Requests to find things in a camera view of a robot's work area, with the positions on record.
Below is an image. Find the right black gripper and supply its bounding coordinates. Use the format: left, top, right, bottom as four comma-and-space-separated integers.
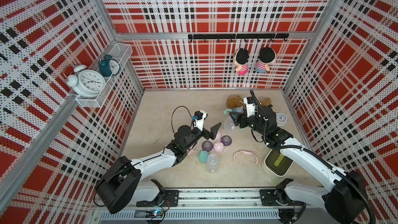
230, 109, 267, 136

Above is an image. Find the clear baby bottle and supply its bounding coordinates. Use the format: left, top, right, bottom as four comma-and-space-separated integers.
223, 117, 239, 131
206, 154, 219, 173

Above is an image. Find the pink bottle handle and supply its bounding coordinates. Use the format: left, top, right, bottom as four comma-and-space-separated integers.
233, 150, 259, 165

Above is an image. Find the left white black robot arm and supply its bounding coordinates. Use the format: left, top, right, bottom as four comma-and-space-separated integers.
95, 123, 222, 214

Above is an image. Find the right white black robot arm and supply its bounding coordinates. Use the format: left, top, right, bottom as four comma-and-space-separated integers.
229, 107, 376, 224

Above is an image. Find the pink bottle cap upper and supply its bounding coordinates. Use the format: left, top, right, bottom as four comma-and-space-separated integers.
214, 130, 222, 142

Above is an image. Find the pink bottle cap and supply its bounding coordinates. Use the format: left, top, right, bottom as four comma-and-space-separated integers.
213, 141, 225, 154
214, 130, 222, 142

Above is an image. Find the brown plush toy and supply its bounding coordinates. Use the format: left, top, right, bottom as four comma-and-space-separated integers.
226, 95, 272, 109

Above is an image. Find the pink bottle cap lower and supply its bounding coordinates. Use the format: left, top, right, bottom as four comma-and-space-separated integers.
213, 141, 225, 154

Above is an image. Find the small white alarm clock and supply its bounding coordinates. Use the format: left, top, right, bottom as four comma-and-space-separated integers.
276, 113, 288, 127

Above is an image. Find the white bin green inside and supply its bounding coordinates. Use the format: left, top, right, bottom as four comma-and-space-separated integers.
261, 149, 293, 177

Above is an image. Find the doll with pink dress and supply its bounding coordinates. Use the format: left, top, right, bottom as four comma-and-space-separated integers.
233, 48, 249, 76

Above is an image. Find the doll with striped shirt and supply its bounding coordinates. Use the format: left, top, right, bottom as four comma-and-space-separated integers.
255, 47, 276, 73

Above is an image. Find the green circuit board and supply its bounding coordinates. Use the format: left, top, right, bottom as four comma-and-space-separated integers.
144, 209, 164, 219

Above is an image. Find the teal alarm clock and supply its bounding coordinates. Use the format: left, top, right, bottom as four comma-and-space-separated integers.
98, 55, 121, 77

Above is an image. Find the large white alarm clock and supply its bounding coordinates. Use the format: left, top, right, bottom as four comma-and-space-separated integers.
66, 64, 106, 98

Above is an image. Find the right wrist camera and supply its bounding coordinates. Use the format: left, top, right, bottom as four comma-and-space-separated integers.
244, 96, 258, 118

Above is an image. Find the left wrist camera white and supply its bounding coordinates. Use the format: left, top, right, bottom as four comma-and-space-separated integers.
193, 110, 207, 131

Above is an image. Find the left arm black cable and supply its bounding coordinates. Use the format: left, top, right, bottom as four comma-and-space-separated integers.
170, 105, 195, 134

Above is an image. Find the black hook rail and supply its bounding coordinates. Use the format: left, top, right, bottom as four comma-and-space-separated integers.
188, 33, 290, 41

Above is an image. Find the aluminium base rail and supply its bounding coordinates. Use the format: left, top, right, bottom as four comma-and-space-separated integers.
88, 187, 335, 224

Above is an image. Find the white wire wall shelf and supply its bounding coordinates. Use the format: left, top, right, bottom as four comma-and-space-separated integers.
76, 43, 132, 108

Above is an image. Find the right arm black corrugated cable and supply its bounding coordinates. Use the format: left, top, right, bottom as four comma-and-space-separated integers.
249, 89, 377, 224

